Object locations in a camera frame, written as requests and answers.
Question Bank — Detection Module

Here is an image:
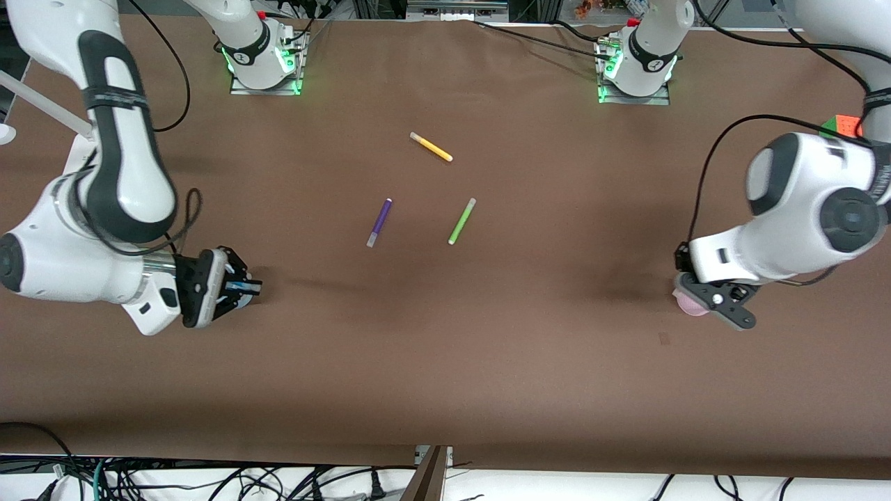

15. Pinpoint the table frame post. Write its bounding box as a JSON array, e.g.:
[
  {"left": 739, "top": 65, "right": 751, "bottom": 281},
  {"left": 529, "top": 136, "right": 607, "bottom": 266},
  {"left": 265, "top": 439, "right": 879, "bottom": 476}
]
[{"left": 400, "top": 445, "right": 453, "bottom": 501}]

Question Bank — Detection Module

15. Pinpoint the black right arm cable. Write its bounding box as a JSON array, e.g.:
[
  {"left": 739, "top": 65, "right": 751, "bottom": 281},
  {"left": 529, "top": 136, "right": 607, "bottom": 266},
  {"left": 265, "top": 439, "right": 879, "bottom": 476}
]
[{"left": 129, "top": 0, "right": 204, "bottom": 253}]

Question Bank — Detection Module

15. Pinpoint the Rubik's cube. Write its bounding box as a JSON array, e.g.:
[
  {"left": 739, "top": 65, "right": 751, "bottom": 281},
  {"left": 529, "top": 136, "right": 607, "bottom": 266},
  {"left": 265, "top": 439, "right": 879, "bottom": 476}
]
[{"left": 819, "top": 113, "right": 865, "bottom": 138}]

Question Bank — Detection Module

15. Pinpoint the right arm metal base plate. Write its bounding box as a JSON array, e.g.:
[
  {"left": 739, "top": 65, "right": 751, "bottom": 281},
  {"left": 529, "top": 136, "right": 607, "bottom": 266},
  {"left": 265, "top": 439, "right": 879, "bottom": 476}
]
[{"left": 230, "top": 31, "right": 305, "bottom": 96}]

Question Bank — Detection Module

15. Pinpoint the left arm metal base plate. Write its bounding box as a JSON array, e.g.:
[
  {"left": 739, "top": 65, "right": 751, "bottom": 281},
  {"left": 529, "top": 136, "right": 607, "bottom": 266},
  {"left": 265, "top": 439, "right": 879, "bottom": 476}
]
[{"left": 597, "top": 38, "right": 671, "bottom": 106}]

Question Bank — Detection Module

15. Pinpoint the brown table cover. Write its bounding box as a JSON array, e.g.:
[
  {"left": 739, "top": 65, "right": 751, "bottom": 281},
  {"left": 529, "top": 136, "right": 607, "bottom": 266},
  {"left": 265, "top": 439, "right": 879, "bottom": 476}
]
[{"left": 0, "top": 14, "right": 891, "bottom": 481}]

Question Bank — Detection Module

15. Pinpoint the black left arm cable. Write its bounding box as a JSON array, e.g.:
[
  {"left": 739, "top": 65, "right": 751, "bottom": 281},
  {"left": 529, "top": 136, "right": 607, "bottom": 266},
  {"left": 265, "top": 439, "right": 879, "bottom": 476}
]
[{"left": 688, "top": 0, "right": 891, "bottom": 246}]

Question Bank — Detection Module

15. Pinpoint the translucent pink cup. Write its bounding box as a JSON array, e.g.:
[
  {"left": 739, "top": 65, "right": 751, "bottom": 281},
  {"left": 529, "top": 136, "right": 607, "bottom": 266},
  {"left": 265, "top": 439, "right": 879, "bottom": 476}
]
[{"left": 671, "top": 289, "right": 712, "bottom": 319}]

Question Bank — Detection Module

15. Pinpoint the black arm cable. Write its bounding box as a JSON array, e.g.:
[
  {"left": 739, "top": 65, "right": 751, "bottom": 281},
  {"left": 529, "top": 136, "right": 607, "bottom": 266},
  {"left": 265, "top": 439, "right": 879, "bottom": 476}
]
[
  {"left": 688, "top": 0, "right": 891, "bottom": 246},
  {"left": 129, "top": 0, "right": 204, "bottom": 253}
]

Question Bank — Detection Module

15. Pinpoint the green marker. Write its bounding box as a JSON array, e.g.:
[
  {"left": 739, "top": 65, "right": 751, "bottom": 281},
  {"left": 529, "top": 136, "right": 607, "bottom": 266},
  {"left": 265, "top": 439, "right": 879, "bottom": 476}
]
[{"left": 448, "top": 198, "right": 478, "bottom": 246}]

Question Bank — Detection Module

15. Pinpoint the yellow marker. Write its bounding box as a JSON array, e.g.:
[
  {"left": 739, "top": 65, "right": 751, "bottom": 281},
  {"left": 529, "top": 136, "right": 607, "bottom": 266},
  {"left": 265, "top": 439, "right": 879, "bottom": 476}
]
[{"left": 409, "top": 132, "right": 454, "bottom": 163}]

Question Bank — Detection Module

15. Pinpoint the purple marker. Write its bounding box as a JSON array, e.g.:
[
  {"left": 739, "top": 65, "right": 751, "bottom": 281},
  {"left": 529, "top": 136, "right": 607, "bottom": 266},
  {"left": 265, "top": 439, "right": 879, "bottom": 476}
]
[{"left": 366, "top": 198, "right": 393, "bottom": 248}]

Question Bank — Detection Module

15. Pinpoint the black cable on table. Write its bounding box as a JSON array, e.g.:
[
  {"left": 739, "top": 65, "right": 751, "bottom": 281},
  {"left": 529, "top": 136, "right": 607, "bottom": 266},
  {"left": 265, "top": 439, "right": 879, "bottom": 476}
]
[
  {"left": 472, "top": 19, "right": 615, "bottom": 60},
  {"left": 552, "top": 19, "right": 617, "bottom": 44}
]

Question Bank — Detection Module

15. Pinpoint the black looped floor cable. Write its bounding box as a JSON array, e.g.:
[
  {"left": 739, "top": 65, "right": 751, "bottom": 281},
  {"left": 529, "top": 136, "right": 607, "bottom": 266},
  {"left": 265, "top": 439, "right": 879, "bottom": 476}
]
[{"left": 0, "top": 421, "right": 74, "bottom": 501}]

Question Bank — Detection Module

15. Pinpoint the metal rail frame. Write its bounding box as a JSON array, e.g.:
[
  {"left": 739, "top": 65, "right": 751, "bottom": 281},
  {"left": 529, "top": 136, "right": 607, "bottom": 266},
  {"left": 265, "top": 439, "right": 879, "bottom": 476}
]
[{"left": 406, "top": 0, "right": 510, "bottom": 20}]

